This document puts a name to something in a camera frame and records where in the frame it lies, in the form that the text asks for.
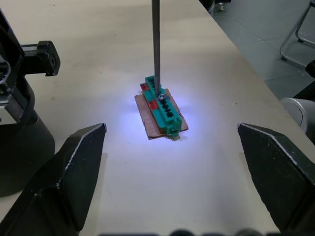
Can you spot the electric screwdriver metal bit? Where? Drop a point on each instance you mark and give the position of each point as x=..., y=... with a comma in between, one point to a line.
x=156, y=46

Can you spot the black gripper body on stand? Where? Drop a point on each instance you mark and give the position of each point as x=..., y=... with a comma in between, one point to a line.
x=19, y=110

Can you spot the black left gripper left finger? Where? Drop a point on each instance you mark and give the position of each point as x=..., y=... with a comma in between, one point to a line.
x=61, y=182

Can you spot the silver screw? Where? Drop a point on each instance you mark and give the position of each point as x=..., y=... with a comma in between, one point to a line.
x=162, y=97

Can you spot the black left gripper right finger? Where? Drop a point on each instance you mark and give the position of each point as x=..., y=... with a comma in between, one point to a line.
x=278, y=172

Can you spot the green and red screw holder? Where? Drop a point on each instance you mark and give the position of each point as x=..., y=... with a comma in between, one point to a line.
x=162, y=108

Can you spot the brown cardboard piece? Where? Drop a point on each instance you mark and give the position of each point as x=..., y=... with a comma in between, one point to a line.
x=152, y=120

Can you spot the grey metal chair frame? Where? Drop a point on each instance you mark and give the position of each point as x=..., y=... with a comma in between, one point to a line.
x=296, y=34

